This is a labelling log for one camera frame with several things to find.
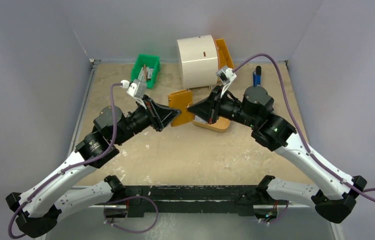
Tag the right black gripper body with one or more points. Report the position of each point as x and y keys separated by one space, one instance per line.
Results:
x=214 y=106

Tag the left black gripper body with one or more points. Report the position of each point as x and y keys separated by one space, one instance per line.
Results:
x=138 y=121

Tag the orange oval tray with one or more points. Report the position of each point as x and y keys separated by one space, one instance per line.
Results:
x=221 y=126

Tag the orange card holder wallet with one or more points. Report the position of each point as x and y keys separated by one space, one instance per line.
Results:
x=181 y=100

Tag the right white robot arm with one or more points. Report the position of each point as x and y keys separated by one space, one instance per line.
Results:
x=330 y=194

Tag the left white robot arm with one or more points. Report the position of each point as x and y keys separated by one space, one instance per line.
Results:
x=39 y=209

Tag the blue black marker pen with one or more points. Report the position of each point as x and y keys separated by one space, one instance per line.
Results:
x=257 y=76

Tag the orange open drawer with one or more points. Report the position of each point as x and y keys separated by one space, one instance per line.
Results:
x=223 y=54

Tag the cream round drawer cabinet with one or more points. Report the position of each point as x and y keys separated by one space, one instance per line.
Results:
x=198 y=61

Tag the green plastic bin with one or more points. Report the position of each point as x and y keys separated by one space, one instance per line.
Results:
x=146 y=69

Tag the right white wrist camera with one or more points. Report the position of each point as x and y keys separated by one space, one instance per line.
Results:
x=227 y=77

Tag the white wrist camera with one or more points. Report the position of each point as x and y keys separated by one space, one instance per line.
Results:
x=227 y=77
x=135 y=89

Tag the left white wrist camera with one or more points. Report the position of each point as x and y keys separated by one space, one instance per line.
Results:
x=135 y=89

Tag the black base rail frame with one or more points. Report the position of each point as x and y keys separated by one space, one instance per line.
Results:
x=242 y=200

